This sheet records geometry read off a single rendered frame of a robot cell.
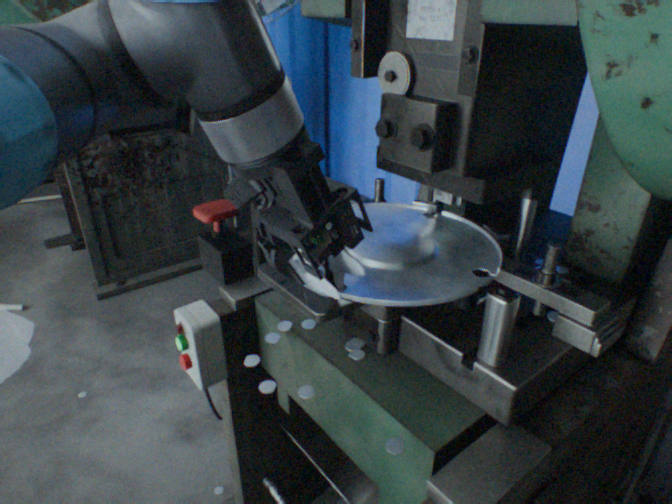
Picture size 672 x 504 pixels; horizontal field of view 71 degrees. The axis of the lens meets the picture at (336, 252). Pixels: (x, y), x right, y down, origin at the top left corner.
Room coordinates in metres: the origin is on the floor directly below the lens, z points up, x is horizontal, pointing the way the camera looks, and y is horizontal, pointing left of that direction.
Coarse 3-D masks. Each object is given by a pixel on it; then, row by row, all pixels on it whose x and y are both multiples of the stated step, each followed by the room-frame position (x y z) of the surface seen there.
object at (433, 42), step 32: (416, 0) 0.62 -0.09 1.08; (448, 0) 0.58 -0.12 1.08; (416, 32) 0.62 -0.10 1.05; (448, 32) 0.58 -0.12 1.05; (384, 64) 0.64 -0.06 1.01; (416, 64) 0.62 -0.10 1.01; (448, 64) 0.58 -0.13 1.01; (384, 96) 0.62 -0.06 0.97; (416, 96) 0.60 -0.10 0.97; (448, 96) 0.57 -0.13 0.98; (512, 96) 0.59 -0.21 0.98; (384, 128) 0.59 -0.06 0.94; (416, 128) 0.57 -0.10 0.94; (448, 128) 0.56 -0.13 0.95; (480, 128) 0.55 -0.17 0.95; (512, 128) 0.60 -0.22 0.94; (416, 160) 0.57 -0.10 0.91; (448, 160) 0.56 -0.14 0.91; (480, 160) 0.56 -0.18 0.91; (512, 160) 0.60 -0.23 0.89
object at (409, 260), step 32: (384, 224) 0.65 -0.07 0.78; (416, 224) 0.65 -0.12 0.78; (448, 224) 0.65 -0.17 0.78; (384, 256) 0.54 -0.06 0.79; (416, 256) 0.54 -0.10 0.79; (448, 256) 0.55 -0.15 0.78; (480, 256) 0.55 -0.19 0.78; (352, 288) 0.47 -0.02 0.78; (384, 288) 0.47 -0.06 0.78; (416, 288) 0.47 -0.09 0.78; (448, 288) 0.47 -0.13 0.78
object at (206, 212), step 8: (224, 200) 0.80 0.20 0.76; (200, 208) 0.76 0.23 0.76; (208, 208) 0.76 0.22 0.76; (216, 208) 0.77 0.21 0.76; (224, 208) 0.77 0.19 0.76; (232, 208) 0.77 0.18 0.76; (200, 216) 0.74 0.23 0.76; (208, 216) 0.74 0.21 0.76; (216, 216) 0.74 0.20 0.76; (224, 216) 0.75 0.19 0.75; (232, 216) 0.76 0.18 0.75; (216, 224) 0.76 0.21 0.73
